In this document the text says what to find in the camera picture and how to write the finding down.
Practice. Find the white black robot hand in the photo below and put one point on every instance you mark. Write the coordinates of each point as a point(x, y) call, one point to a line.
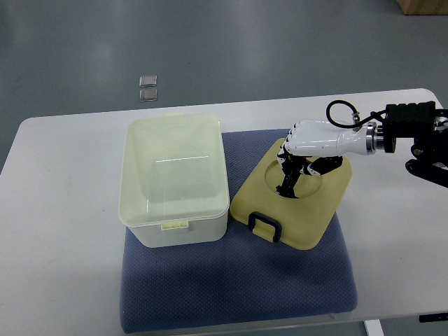
point(316, 147)

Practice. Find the yellow box lid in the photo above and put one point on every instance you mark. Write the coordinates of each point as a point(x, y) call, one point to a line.
point(299, 222)

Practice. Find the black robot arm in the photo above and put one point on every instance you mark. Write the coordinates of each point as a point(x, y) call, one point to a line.
point(424, 123)

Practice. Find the white storage box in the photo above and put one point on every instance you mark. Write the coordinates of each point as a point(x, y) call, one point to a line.
point(174, 185)

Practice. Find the wooden box corner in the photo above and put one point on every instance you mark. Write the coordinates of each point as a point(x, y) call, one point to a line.
point(423, 7)

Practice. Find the blue grey cushion mat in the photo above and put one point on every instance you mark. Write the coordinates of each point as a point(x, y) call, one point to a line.
point(238, 278)

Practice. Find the upper metal floor plate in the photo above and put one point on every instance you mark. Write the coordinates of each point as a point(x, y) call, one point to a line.
point(148, 81)

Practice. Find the white table leg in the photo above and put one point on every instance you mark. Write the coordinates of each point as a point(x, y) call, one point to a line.
point(373, 328)

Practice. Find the black bracket under table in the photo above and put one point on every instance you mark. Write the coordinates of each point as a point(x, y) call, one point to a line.
point(429, 318)

